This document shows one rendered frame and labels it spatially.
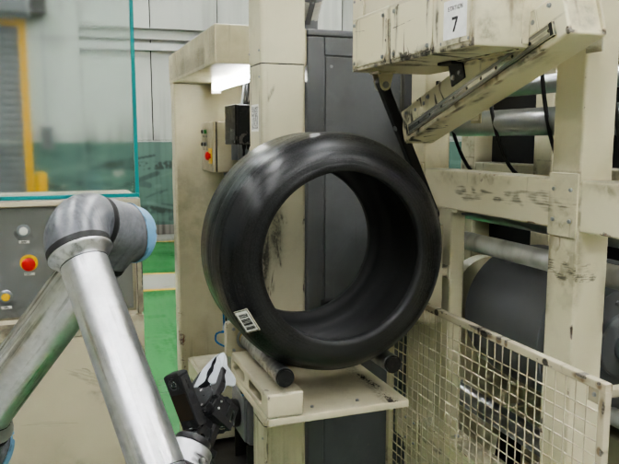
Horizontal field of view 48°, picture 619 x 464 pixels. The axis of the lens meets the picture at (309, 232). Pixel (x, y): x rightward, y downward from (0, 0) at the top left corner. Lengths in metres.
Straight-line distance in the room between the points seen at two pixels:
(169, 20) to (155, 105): 1.27
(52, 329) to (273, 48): 0.95
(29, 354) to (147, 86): 9.38
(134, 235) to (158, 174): 9.29
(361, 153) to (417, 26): 0.32
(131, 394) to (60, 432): 1.22
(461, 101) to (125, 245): 0.87
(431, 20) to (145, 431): 1.04
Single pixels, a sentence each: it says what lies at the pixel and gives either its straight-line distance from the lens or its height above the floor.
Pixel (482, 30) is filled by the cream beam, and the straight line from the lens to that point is 1.48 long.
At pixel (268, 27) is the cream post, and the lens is 1.94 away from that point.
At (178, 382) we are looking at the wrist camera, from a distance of 1.36.
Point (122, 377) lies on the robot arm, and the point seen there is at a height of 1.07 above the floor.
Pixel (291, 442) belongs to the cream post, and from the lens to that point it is 2.13.
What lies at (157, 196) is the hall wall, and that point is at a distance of 10.69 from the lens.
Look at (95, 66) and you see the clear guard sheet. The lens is 2.24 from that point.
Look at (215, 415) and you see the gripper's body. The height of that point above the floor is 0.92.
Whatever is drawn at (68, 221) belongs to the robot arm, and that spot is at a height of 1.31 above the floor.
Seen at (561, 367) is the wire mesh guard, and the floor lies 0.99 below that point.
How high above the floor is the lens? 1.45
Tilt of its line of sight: 8 degrees down
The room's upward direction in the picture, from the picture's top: straight up
